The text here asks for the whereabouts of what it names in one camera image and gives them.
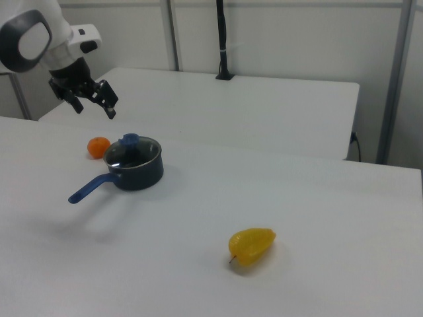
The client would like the white side table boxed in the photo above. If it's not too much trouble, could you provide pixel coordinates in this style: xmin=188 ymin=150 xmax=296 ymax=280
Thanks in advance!
xmin=38 ymin=67 xmax=360 ymax=162

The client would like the orange mandarin fruit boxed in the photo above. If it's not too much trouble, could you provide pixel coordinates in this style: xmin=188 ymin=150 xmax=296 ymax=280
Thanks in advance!
xmin=87 ymin=136 xmax=112 ymax=160

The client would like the grey partition frame post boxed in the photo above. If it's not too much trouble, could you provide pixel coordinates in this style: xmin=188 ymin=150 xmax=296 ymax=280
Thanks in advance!
xmin=375 ymin=0 xmax=422 ymax=165
xmin=161 ymin=0 xmax=182 ymax=72

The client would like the black pole with clamp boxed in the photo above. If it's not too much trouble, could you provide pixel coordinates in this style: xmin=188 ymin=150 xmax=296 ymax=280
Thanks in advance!
xmin=215 ymin=0 xmax=236 ymax=81

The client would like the yellow starfruit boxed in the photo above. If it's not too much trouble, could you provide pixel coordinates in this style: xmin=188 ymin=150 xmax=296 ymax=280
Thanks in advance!
xmin=227 ymin=227 xmax=278 ymax=268

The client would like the glass lid with blue knob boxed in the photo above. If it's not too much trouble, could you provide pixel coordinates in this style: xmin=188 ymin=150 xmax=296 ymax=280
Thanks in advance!
xmin=103 ymin=133 xmax=163 ymax=169

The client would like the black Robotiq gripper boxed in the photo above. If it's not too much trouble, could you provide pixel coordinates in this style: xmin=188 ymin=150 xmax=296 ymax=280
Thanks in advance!
xmin=48 ymin=57 xmax=119 ymax=120

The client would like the dark blue saucepan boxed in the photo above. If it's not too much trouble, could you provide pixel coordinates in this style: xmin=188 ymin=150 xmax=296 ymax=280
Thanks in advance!
xmin=68 ymin=140 xmax=165 ymax=205

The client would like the black power cable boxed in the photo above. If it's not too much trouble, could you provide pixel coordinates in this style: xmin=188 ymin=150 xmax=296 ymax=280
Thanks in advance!
xmin=349 ymin=131 xmax=364 ymax=162

